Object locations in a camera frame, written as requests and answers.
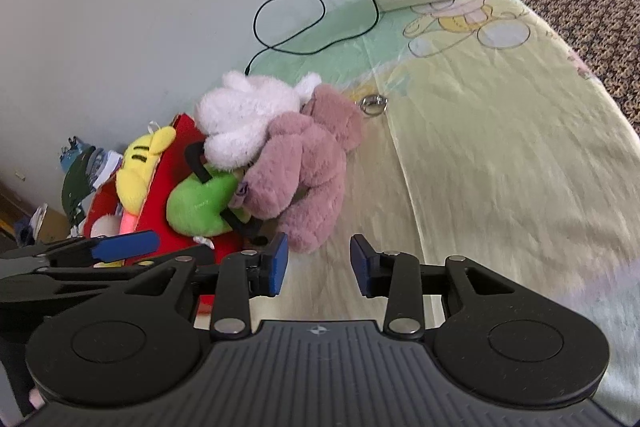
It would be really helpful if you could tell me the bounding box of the small white bunny plush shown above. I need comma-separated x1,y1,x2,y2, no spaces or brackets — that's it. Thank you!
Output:
90,215,122,237

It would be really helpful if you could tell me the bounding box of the wooden cabinet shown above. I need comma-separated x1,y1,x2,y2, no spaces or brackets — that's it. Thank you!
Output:
0,182,36,236

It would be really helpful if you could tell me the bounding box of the cartoon bear bed sheet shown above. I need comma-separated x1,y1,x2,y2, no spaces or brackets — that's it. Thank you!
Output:
250,0,639,423

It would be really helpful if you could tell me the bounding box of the green mushroom plush toy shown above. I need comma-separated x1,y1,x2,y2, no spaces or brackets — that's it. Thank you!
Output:
166,141,262,242

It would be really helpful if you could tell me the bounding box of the cardboard box on floor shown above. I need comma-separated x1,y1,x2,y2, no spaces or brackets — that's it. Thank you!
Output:
29,204,70,243

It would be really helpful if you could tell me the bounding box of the black charging cable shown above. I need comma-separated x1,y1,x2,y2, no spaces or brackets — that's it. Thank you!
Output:
243,0,386,77

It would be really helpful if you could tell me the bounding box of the dark green cloth item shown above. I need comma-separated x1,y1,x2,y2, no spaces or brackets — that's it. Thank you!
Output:
61,145,96,228

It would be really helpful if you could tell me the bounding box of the yellow tiger plush toy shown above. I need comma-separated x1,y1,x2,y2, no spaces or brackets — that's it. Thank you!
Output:
102,124,178,268

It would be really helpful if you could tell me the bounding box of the white bunny plush blue bow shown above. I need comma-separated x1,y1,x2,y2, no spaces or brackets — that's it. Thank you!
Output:
194,70,321,171

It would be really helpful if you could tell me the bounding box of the pink bear plush keychain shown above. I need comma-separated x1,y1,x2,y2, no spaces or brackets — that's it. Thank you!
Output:
230,83,364,254

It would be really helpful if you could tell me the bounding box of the red cardboard box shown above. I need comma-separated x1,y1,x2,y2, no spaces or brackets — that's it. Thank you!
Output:
81,112,246,318

